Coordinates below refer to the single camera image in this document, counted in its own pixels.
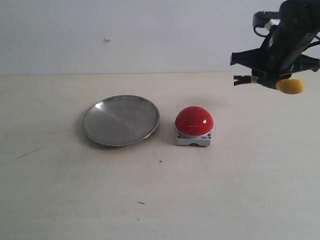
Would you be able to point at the round stainless steel plate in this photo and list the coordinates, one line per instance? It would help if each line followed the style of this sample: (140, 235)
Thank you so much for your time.
(120, 120)

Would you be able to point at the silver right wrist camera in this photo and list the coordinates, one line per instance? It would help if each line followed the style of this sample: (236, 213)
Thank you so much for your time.
(271, 22)

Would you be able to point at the yellow black claw hammer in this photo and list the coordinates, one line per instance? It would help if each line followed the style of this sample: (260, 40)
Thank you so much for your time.
(290, 86)

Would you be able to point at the red dome push button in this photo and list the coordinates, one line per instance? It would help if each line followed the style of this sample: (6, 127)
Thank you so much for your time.
(194, 126)

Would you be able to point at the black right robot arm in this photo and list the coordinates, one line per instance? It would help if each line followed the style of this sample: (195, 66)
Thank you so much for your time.
(291, 13)

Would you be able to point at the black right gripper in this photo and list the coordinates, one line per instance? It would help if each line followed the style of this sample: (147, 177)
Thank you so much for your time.
(281, 53)

